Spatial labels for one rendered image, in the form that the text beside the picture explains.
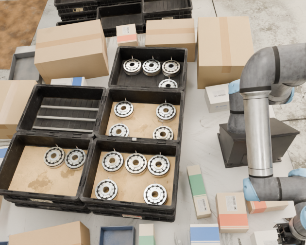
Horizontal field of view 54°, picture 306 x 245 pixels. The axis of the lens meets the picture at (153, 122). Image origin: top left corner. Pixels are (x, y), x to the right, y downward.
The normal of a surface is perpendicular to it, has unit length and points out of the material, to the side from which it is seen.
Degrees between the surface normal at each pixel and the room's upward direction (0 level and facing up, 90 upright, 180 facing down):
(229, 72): 90
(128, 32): 0
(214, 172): 0
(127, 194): 0
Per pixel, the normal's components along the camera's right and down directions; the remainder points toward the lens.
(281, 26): -0.08, -0.53
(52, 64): 0.15, 0.83
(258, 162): -0.44, 0.09
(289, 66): -0.18, 0.32
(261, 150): -0.12, 0.07
